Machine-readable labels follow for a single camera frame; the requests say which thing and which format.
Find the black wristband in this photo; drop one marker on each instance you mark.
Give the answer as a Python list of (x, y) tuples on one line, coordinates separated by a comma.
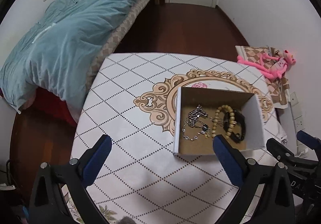
[(242, 126)]

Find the pink plush toy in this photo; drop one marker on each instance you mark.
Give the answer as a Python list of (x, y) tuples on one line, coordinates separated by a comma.
[(272, 67)]

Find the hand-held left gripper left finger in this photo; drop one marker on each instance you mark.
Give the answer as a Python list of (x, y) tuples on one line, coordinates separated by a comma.
[(99, 156)]

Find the brown checkered cloth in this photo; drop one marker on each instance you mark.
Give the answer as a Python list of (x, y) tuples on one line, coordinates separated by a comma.
[(253, 53)]

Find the white diamond-pattern tablecloth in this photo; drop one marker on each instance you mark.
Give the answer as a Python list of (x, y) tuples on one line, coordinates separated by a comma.
[(125, 113)]

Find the white power strip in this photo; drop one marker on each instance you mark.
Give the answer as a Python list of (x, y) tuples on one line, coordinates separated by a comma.
[(299, 116)]

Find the bed with checkered sheet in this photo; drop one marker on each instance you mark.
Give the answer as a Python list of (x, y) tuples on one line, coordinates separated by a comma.
[(110, 40)]

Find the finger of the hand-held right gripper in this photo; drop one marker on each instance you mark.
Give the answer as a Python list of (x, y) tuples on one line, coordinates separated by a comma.
[(275, 147), (308, 140)]

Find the cardboard box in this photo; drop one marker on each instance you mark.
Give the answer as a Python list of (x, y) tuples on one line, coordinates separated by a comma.
[(253, 123)]

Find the light blue quilt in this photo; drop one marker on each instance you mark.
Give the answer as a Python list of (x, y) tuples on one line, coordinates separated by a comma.
[(62, 45)]

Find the dark bag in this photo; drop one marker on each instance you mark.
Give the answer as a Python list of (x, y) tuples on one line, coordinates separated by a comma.
[(6, 196)]

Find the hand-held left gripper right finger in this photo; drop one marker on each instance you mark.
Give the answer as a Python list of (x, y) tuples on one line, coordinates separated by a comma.
[(227, 156)]

